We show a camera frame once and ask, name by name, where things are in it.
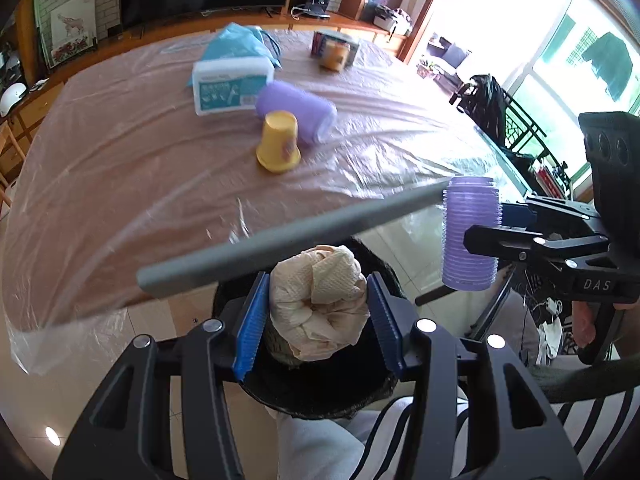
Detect person's right hand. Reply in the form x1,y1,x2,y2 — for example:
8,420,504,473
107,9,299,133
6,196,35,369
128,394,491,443
571,304,597,350

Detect clear plastic table cover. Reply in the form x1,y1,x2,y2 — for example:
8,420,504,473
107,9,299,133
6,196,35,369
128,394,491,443
0,27,531,376

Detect white helmet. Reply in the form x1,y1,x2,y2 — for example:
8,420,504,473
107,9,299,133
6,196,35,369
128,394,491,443
0,82,29,117

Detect yellow paper cup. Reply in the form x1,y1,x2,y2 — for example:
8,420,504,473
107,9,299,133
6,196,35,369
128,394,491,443
319,41,351,72

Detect person's striped shirt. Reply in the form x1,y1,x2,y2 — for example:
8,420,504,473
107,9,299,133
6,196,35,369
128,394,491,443
364,385,640,480

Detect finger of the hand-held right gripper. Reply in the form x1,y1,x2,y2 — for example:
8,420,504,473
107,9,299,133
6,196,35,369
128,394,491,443
499,194,604,234
463,224,610,276

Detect person's light trousers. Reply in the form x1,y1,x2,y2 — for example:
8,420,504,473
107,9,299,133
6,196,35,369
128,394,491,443
274,399,417,480

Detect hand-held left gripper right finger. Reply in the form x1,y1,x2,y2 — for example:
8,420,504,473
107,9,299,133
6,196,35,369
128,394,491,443
366,271,586,480

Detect dark hanging garment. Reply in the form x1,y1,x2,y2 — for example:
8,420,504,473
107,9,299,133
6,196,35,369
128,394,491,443
579,31,635,102

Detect white plastic bag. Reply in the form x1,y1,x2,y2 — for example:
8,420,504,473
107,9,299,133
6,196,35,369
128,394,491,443
537,319,567,362

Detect dark braided strand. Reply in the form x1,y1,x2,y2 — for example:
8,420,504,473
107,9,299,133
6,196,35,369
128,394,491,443
529,357,640,404

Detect white printer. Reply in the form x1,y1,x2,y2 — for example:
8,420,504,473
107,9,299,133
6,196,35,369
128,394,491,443
372,4,414,36

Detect beige paper towel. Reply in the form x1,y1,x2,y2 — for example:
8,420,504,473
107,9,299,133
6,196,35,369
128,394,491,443
269,244,371,364

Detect blue plastic bag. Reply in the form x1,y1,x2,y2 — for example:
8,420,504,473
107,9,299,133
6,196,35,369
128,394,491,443
185,22,284,89

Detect yellow plastic cup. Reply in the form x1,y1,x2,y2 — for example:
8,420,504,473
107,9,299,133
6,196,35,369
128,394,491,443
255,111,303,174

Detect grey-edged table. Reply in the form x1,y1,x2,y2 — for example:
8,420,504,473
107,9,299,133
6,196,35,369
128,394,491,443
0,27,531,311

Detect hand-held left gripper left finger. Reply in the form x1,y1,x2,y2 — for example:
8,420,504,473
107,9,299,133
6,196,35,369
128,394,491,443
52,271,271,480

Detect framed deer picture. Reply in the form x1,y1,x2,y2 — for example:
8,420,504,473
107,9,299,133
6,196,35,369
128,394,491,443
48,0,99,69

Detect black trash bin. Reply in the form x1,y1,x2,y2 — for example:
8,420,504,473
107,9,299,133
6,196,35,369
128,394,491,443
212,237,469,421

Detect white wet wipes pack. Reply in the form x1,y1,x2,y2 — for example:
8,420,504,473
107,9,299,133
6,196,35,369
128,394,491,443
192,56,276,118

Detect small printed cardboard box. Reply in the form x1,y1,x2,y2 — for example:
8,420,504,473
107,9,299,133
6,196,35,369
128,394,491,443
312,29,361,67

